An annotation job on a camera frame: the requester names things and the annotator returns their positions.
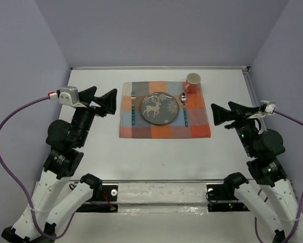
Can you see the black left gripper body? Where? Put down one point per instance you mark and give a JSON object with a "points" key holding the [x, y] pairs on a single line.
{"points": [[94, 107]]}

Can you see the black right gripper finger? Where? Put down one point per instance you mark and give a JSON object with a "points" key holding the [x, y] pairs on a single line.
{"points": [[222, 115], [243, 110]]}

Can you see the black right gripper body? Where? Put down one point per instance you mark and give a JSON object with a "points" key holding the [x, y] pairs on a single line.
{"points": [[239, 120]]}

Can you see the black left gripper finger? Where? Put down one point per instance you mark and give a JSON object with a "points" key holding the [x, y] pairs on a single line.
{"points": [[107, 103], [87, 96]]}

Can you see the checkered orange blue cloth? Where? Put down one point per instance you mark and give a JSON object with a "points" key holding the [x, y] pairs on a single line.
{"points": [[196, 111]]}

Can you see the fork with green handle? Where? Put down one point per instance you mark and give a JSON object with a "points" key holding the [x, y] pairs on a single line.
{"points": [[133, 99]]}

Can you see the spoon with green handle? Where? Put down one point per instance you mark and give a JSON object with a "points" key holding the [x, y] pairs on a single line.
{"points": [[183, 100]]}

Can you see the pink mug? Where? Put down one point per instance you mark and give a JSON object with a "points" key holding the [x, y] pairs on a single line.
{"points": [[192, 83]]}

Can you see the grey reindeer plate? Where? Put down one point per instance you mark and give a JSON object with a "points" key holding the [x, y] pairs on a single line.
{"points": [[159, 108]]}

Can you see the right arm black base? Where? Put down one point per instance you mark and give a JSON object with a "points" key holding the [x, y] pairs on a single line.
{"points": [[219, 201]]}

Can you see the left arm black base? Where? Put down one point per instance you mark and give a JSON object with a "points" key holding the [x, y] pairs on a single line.
{"points": [[104, 202]]}

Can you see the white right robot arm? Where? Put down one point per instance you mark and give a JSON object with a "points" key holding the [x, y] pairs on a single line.
{"points": [[283, 218]]}

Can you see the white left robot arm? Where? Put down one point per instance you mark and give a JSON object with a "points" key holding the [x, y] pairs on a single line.
{"points": [[42, 218]]}

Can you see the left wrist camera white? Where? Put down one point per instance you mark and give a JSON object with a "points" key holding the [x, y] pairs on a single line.
{"points": [[67, 96]]}

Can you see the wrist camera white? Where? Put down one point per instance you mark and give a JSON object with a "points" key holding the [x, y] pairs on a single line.
{"points": [[67, 96], [267, 108]]}

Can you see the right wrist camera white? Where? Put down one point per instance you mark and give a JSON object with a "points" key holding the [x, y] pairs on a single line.
{"points": [[267, 108]]}

